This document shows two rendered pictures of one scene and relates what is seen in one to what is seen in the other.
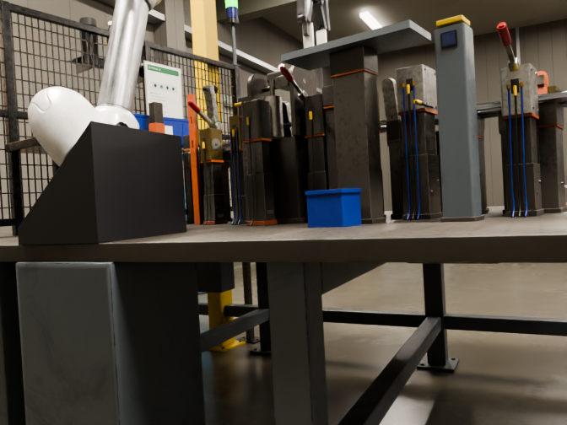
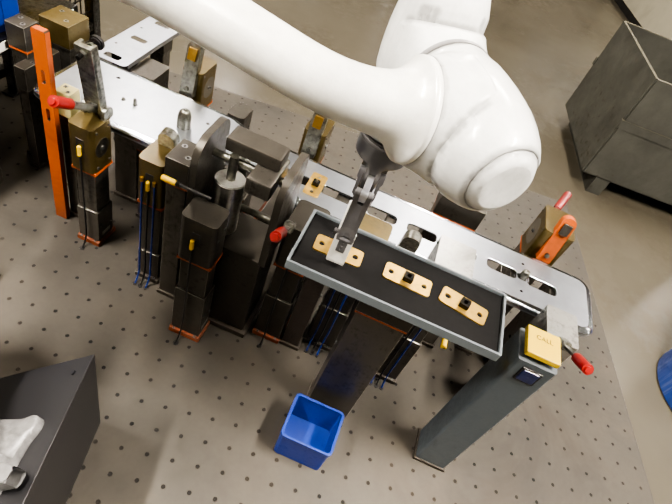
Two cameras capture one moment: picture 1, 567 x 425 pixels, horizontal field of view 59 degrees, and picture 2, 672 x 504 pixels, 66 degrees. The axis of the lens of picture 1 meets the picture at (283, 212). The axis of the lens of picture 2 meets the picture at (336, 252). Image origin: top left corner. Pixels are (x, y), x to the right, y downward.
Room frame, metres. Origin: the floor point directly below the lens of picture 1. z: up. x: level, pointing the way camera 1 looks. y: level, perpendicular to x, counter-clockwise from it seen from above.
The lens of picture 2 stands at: (0.90, 0.25, 1.76)
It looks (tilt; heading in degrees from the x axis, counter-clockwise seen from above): 45 degrees down; 324
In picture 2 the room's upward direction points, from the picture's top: 23 degrees clockwise
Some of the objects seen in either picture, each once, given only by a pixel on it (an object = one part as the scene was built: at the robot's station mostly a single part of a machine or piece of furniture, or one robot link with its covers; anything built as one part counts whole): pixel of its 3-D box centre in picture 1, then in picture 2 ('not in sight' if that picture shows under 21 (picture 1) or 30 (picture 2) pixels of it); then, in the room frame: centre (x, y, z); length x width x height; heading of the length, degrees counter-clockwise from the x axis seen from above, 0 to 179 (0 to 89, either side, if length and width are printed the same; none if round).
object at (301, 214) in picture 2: (320, 160); (285, 282); (1.54, -0.12, 0.89); 0.12 x 0.07 x 0.38; 143
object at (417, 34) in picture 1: (353, 48); (400, 281); (1.32, -0.20, 1.16); 0.37 x 0.14 x 0.02; 53
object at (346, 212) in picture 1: (333, 207); (308, 432); (1.25, -0.13, 0.74); 0.11 x 0.10 x 0.09; 53
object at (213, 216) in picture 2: (256, 164); (193, 282); (1.56, 0.08, 0.89); 0.09 x 0.08 x 0.38; 143
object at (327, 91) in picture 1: (337, 153); (311, 290); (1.50, -0.17, 0.90); 0.05 x 0.05 x 0.40; 53
